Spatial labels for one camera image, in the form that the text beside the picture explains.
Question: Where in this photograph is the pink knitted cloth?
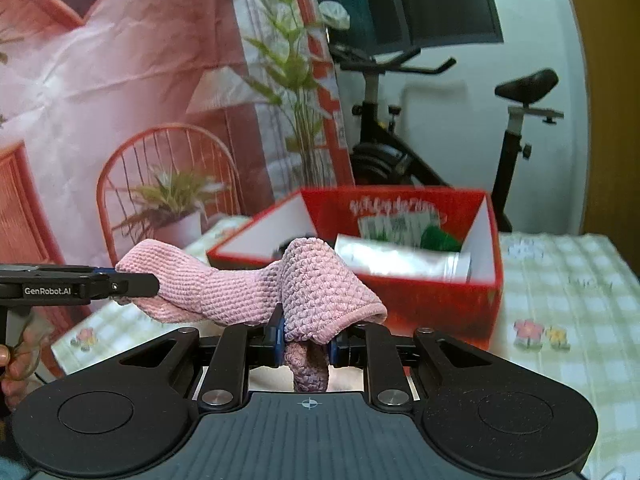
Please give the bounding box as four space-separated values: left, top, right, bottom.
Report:
114 237 388 393

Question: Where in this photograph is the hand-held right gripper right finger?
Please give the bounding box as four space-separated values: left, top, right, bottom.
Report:
328 325 501 408

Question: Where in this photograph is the checked bunny print tablecloth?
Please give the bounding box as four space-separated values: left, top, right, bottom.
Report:
50 215 640 480

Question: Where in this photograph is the white plastic bag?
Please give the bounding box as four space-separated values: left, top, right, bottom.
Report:
319 0 351 28

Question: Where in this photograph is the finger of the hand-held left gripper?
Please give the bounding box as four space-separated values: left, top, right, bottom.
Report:
95 271 161 306

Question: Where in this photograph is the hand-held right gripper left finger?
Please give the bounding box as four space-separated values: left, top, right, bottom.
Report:
117 317 285 413

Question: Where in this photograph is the person's left hand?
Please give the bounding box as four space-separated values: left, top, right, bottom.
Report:
0 310 53 411

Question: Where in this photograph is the red cardboard box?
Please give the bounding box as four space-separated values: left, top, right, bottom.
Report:
206 186 503 352

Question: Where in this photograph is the silver white packet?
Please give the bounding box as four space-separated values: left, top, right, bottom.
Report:
334 234 473 283

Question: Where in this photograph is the green packet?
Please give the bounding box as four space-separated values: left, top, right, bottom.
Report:
419 224 463 253

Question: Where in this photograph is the pink printed backdrop cloth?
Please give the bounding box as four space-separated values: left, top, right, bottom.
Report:
0 0 356 376

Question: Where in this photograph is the wooden door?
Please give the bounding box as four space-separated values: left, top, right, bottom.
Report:
557 0 640 281

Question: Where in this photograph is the black exercise bike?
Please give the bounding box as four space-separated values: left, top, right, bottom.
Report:
330 45 565 233

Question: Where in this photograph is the dark framed window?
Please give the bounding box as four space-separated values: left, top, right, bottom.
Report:
305 0 503 56

